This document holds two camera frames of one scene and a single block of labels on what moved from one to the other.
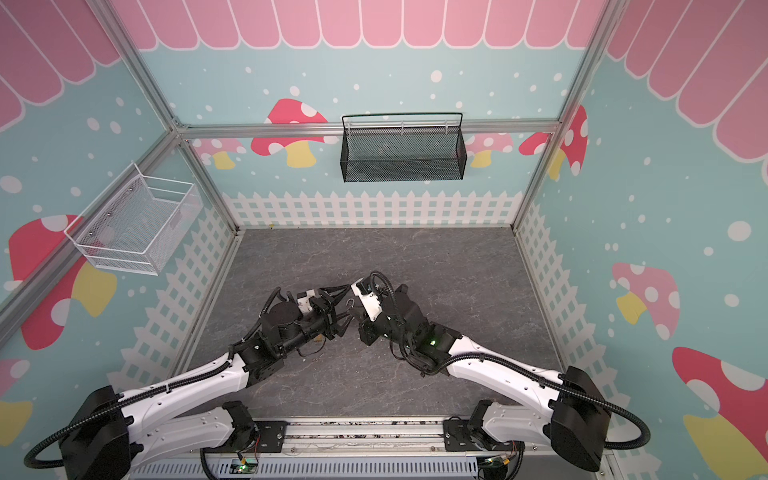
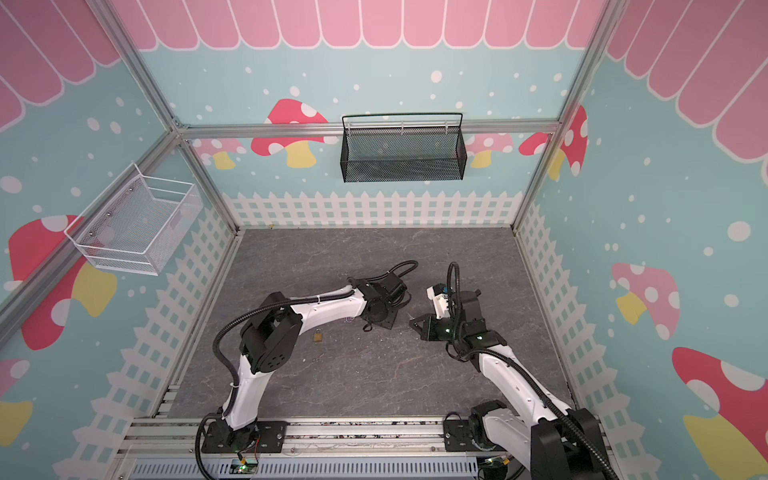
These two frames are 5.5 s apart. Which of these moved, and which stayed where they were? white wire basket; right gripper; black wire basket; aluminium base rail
Moved: right gripper
Stayed: white wire basket; black wire basket; aluminium base rail
